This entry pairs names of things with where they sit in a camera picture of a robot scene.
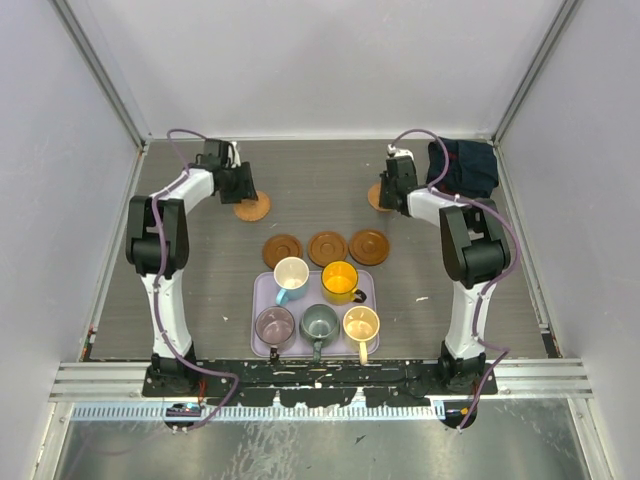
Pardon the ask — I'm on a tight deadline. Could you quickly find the woven rattan coaster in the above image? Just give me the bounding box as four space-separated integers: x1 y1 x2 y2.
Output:
367 183 390 212
233 191 271 222

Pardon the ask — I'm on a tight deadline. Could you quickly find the brown wooden coaster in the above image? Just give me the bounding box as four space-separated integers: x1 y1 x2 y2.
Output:
349 229 390 266
307 231 348 268
262 234 303 269

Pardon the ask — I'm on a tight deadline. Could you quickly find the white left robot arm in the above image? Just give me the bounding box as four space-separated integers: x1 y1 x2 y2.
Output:
125 162 258 396

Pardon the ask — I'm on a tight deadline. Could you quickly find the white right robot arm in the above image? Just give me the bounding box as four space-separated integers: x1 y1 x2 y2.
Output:
379 149 511 394

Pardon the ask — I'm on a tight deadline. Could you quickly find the dark blue folded cloth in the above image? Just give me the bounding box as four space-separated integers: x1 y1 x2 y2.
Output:
436 138 499 198

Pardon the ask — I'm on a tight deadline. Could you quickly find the light blue mug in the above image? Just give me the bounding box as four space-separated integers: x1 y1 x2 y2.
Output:
273 257 310 306

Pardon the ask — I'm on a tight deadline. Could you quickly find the lilac plastic tray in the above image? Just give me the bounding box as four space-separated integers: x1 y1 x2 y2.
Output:
250 270 376 359

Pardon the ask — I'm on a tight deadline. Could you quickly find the purple glass mug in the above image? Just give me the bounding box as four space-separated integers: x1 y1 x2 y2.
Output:
255 306 297 364

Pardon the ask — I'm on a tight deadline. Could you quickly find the cream yellow mug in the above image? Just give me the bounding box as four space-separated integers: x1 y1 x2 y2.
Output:
342 305 380 365

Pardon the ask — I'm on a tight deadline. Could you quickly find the grey-green ceramic mug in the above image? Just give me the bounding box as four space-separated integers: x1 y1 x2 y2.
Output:
299 304 340 363

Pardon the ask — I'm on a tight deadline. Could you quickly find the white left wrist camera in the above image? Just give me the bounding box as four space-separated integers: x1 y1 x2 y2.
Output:
222 141 242 169

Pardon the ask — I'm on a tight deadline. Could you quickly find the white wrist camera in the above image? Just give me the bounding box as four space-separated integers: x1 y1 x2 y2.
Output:
222 141 242 169
387 144 414 160

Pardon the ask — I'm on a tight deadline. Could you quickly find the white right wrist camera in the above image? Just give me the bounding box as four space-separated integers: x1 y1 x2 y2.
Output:
387 144 414 160

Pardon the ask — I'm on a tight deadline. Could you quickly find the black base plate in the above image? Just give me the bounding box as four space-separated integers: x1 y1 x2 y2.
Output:
142 359 480 408

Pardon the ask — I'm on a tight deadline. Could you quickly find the aluminium front rail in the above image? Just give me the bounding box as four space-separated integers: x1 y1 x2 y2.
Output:
50 359 593 401

